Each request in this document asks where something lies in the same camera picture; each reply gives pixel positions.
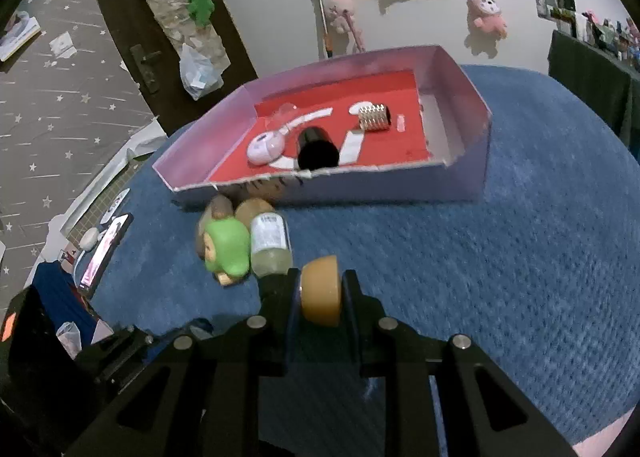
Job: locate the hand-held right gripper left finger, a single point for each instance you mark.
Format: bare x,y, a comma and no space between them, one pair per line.
280,307

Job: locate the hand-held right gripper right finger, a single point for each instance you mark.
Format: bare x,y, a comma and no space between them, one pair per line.
357,307

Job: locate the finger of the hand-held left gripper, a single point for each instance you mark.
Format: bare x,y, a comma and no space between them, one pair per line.
115,347

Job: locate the orange round disc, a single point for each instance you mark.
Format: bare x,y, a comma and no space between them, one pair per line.
320,292

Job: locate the dropper bottle with white label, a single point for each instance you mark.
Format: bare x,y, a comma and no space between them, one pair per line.
270,242

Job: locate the green hooded toy figure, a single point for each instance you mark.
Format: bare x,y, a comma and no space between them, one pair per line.
227,247

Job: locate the orange ball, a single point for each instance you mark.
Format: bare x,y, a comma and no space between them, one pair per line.
252,212

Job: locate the taupe rounded case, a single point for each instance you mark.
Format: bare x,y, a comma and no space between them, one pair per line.
217,209

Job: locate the black ribbed cup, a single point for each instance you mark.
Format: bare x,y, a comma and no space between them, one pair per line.
316,152

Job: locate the pink and red cardboard box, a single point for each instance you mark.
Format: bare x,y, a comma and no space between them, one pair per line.
450,177

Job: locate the lilac round mini printer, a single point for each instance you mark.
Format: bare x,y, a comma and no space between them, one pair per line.
265,147

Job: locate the studded metal cylinder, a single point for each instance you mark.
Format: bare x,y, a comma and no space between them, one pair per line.
375,117

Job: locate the clear plastic cup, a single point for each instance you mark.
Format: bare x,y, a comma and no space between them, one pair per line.
284,114

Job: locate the small clear plastic bag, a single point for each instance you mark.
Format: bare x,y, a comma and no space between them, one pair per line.
70,337

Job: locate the smartphone with lit screen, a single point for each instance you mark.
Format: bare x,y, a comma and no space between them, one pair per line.
105,252

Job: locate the white earbuds case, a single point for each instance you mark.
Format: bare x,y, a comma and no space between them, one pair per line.
90,238

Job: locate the green cutting mat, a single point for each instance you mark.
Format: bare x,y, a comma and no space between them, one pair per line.
100,187

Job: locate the white paper sheet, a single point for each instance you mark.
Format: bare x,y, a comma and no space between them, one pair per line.
135,142

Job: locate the white and orange pole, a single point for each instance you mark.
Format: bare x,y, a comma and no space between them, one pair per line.
322,22

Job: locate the pink plush bear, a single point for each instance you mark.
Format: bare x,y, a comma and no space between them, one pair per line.
340,4

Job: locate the green plush toy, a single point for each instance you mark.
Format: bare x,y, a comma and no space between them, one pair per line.
201,7

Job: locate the dark brown door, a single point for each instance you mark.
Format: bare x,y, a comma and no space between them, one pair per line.
135,22

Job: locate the pink plush toy with horns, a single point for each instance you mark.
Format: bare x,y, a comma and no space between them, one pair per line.
487,12

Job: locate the table with green cloth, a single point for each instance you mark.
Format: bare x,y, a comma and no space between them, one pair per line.
590,82

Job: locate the paper collage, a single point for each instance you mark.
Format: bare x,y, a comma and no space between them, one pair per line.
170,2

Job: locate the open book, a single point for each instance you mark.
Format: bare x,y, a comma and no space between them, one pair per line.
17,29

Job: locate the row of small figurines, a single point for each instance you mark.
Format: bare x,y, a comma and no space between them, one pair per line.
612,34

